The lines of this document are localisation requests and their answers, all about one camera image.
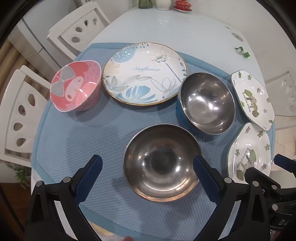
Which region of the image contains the hexagonal white leaf-print plate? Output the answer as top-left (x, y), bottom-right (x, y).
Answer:
top-left (231, 70), bottom-right (275, 131)
top-left (227, 122), bottom-right (273, 184)

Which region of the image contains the steel bowl red exterior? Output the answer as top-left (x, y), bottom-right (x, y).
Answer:
top-left (123, 124), bottom-right (202, 202)

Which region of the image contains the light blue placemat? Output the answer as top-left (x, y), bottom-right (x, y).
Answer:
top-left (31, 43), bottom-right (275, 241)

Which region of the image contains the white dining chair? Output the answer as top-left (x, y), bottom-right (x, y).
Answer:
top-left (264, 70), bottom-right (296, 130)
top-left (47, 2), bottom-right (111, 55)
top-left (0, 65), bottom-right (52, 167)

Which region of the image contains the pink cartoon bowl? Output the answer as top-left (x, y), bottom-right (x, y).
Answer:
top-left (50, 60), bottom-right (102, 112)

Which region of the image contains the white refrigerator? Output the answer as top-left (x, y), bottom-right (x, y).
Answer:
top-left (9, 19), bottom-right (67, 75)

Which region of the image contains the steel bowl blue exterior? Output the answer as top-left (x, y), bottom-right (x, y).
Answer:
top-left (177, 72), bottom-right (236, 135)

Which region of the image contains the round floral plate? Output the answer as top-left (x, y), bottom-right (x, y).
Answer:
top-left (102, 43), bottom-right (188, 106)

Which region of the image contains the green potted plant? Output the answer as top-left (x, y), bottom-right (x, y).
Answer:
top-left (9, 163), bottom-right (30, 188)

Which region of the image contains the red teacup with saucer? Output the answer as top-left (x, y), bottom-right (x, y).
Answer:
top-left (173, 0), bottom-right (193, 12)

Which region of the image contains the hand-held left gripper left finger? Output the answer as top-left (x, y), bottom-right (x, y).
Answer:
top-left (24, 155), bottom-right (103, 241)

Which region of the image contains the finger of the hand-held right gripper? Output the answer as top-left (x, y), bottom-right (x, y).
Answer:
top-left (244, 166), bottom-right (282, 197)
top-left (273, 153), bottom-right (296, 173)

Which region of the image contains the small green ornament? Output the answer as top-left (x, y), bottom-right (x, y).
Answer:
top-left (235, 46), bottom-right (251, 59)

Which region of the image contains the white ceramic jar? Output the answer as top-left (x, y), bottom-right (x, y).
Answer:
top-left (156, 0), bottom-right (172, 10)

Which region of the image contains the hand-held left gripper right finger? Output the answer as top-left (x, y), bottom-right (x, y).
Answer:
top-left (193, 155), bottom-right (271, 241)

